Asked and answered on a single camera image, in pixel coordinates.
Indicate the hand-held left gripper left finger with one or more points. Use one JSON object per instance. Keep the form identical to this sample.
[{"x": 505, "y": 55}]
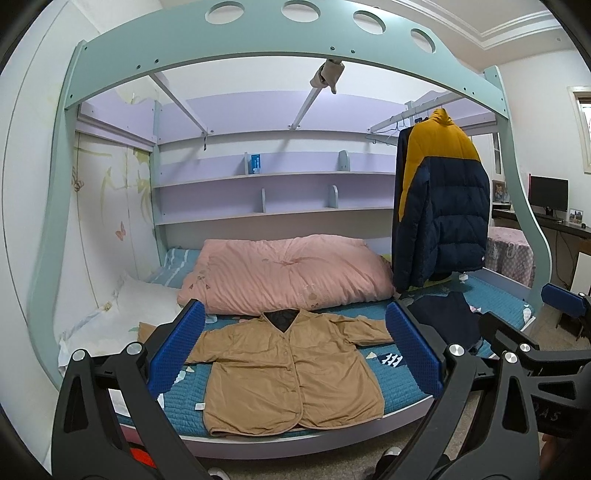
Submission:
[{"x": 178, "y": 346}]

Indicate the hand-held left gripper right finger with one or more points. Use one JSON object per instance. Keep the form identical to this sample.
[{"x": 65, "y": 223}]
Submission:
[{"x": 413, "y": 346}]

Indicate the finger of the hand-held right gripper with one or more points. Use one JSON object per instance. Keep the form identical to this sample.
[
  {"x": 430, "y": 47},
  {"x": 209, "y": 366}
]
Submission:
[
  {"x": 565, "y": 300},
  {"x": 505, "y": 334}
]

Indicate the dark blue denim shirt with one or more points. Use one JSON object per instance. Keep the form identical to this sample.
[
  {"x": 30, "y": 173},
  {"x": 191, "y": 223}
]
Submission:
[{"x": 443, "y": 309}]

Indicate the tan button jacket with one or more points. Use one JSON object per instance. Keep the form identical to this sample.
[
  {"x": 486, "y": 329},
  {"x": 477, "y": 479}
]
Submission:
[{"x": 286, "y": 383}]

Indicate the person's right forearm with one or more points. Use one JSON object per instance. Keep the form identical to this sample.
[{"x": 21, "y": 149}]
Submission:
[{"x": 561, "y": 459}]

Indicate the white flat panel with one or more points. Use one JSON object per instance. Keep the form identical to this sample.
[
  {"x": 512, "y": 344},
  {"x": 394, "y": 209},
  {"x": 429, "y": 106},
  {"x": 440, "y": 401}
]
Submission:
[{"x": 582, "y": 274}]

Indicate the teal quilted bed mat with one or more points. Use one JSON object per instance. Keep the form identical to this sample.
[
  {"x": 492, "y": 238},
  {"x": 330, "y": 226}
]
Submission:
[{"x": 184, "y": 406}]

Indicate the white pillow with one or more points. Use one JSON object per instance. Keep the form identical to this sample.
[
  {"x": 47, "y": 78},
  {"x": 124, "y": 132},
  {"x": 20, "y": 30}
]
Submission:
[{"x": 134, "y": 304}]

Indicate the dark wooden desk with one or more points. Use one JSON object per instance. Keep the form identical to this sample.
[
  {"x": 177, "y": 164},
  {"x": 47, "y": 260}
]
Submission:
[{"x": 572, "y": 229}]

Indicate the table with pink patterned cloth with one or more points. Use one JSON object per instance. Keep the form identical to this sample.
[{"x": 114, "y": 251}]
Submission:
[{"x": 508, "y": 254}]

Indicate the light blue striped pillow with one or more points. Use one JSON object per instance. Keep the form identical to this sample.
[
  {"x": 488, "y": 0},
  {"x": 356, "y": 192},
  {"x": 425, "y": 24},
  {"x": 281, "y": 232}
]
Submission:
[{"x": 173, "y": 265}]

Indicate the white shoe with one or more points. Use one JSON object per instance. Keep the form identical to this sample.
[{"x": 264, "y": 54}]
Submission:
[
  {"x": 391, "y": 453},
  {"x": 217, "y": 474}
]

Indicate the black computer monitor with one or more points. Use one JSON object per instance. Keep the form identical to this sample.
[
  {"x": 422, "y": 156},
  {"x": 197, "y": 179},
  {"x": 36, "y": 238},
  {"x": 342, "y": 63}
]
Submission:
[{"x": 548, "y": 191}]

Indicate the red plastic object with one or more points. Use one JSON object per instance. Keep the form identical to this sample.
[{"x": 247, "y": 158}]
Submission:
[{"x": 138, "y": 457}]

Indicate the navy and yellow puffer jacket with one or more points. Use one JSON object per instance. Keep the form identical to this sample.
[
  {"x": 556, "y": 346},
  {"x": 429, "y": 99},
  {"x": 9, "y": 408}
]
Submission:
[{"x": 443, "y": 221}]

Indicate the pink quilt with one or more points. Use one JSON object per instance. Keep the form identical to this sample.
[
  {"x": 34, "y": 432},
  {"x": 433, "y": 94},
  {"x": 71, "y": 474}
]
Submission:
[{"x": 286, "y": 272}]

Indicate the window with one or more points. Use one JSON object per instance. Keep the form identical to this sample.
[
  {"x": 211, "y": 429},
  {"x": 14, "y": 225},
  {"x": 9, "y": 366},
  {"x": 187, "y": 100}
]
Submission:
[{"x": 582, "y": 129}]

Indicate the small blue box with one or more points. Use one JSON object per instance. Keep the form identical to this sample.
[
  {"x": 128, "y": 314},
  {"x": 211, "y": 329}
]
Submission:
[{"x": 255, "y": 164}]

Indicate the beige glove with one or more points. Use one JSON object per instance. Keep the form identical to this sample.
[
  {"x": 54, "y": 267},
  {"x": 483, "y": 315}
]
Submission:
[{"x": 328, "y": 74}]

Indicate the small photo frame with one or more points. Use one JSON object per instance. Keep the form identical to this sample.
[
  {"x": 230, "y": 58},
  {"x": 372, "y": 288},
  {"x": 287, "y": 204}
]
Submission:
[{"x": 575, "y": 216}]

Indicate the picture frame with figures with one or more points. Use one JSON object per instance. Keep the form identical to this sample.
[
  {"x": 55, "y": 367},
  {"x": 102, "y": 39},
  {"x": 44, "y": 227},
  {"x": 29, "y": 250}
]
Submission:
[{"x": 499, "y": 192}]

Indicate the lilac wall shelf unit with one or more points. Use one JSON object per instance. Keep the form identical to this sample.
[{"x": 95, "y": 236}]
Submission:
[{"x": 277, "y": 177}]

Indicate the metal clothes rail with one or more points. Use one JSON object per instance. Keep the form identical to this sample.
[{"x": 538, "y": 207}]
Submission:
[{"x": 392, "y": 122}]

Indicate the mint green bunk bed frame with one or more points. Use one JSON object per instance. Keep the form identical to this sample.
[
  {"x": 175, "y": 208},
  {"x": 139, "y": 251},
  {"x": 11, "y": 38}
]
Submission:
[{"x": 184, "y": 50}]

